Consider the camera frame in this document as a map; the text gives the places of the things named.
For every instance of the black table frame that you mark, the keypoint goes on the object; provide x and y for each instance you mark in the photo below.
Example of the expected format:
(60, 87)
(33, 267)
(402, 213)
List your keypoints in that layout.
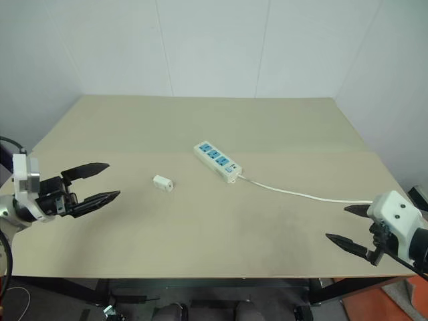
(326, 291)

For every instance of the white plug adapter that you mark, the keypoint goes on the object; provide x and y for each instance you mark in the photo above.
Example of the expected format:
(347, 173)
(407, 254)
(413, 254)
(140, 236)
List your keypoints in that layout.
(162, 183)

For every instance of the white power strip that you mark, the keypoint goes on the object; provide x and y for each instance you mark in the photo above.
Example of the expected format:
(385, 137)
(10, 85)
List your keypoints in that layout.
(215, 161)

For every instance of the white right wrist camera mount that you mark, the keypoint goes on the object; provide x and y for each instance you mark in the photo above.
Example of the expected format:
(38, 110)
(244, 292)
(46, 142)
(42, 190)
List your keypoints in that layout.
(396, 214)

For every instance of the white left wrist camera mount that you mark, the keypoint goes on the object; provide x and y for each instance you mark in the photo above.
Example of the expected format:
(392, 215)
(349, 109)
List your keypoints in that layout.
(20, 174)

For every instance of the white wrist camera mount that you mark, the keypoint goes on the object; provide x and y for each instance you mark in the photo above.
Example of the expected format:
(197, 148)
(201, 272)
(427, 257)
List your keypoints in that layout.
(396, 214)
(20, 174)

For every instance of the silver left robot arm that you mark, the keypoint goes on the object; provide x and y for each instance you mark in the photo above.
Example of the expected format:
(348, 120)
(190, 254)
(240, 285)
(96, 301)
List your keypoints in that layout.
(10, 209)

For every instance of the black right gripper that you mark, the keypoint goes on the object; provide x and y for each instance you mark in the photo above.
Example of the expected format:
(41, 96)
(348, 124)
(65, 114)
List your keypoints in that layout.
(378, 238)

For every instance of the orange floor mat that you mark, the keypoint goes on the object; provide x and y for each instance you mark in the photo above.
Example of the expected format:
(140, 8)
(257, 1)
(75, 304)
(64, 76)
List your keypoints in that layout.
(384, 302)

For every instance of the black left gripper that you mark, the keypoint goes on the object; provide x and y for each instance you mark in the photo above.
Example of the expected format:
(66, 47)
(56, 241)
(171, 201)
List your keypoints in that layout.
(50, 198)

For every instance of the black box beside table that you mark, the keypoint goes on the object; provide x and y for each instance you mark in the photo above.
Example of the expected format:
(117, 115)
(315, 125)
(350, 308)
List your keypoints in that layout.
(418, 197)

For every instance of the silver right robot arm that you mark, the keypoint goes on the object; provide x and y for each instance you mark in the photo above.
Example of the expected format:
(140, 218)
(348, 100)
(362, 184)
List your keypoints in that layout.
(420, 249)

